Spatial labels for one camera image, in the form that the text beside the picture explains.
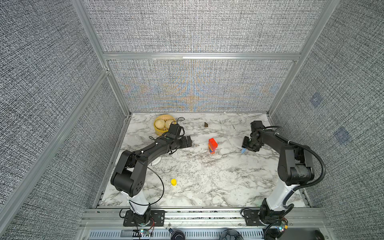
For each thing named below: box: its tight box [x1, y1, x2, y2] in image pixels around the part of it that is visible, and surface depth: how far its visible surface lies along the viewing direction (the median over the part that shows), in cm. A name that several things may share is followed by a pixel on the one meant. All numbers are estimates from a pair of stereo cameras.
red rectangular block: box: [208, 138, 218, 150], surface depth 92 cm
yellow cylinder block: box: [170, 178, 178, 186], surface depth 85 cm
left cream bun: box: [155, 119, 166, 129], surface depth 107 cm
